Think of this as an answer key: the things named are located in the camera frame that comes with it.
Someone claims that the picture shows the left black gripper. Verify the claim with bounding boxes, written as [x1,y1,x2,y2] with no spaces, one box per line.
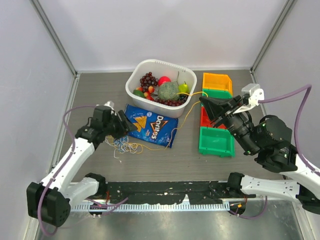
[103,110,137,140]

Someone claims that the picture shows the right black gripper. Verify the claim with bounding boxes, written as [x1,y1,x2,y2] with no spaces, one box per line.
[198,94,259,155]

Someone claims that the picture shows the yellow wire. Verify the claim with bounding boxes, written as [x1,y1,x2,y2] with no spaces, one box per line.
[109,139,144,155]
[129,91,209,155]

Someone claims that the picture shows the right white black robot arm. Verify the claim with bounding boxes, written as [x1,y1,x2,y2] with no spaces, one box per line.
[199,95,320,214]

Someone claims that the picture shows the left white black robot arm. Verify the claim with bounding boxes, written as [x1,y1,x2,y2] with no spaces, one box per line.
[26,101,137,227]

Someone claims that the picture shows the upper green plastic bin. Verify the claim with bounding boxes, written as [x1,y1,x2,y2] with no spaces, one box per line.
[202,88,233,99]

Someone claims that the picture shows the green plastic bin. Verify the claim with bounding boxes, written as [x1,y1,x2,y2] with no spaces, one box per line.
[202,88,233,99]
[198,126,236,158]

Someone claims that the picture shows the red plastic bin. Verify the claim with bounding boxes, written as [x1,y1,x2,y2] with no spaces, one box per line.
[200,106,227,130]

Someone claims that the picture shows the orange plastic bin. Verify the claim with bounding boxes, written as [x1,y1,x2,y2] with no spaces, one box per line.
[202,72,233,95]

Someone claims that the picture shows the blue Doritos chip bag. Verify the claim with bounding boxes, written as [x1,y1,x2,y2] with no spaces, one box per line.
[124,104,179,148]

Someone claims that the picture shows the lower dark grape bunch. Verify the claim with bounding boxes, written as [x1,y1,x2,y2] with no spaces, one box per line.
[155,94,188,107]

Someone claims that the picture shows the lower green plastic bin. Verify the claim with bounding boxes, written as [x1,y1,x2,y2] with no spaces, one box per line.
[198,126,236,158]

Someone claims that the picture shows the green lime fruit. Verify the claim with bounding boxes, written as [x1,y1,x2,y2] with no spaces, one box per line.
[133,89,145,98]

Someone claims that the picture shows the green pear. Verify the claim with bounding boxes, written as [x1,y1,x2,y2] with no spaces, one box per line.
[178,82,189,94]

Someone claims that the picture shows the red yellow cherries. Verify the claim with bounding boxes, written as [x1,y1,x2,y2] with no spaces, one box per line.
[136,87,154,101]

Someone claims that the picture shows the dark red grape bunch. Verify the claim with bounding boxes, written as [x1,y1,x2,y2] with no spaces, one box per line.
[139,72,159,87]

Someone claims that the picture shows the green netted melon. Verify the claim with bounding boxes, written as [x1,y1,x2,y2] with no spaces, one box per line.
[158,82,179,100]

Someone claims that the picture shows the white plastic fruit tub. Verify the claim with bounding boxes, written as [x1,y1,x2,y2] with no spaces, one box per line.
[125,59,197,118]

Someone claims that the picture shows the red apple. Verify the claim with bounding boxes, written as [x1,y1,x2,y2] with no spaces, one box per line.
[158,76,171,86]

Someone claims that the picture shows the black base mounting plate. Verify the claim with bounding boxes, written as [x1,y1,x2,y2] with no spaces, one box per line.
[94,181,256,205]

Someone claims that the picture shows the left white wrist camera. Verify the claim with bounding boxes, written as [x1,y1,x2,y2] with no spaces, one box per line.
[104,101,115,109]

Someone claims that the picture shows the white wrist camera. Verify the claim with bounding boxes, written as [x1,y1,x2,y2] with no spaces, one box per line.
[241,83,265,112]
[104,101,115,109]

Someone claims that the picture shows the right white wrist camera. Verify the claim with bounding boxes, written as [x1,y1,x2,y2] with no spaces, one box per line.
[241,83,265,112]

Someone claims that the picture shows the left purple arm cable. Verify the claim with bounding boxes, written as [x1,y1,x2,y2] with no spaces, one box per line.
[37,104,130,236]

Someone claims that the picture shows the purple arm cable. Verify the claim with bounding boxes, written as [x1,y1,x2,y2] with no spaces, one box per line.
[228,84,320,220]
[37,104,130,236]

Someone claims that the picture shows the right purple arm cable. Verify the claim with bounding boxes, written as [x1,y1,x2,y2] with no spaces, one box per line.
[228,84,320,220]

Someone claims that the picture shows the white slotted cable duct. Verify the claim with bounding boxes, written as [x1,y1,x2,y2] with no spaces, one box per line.
[71,201,230,213]

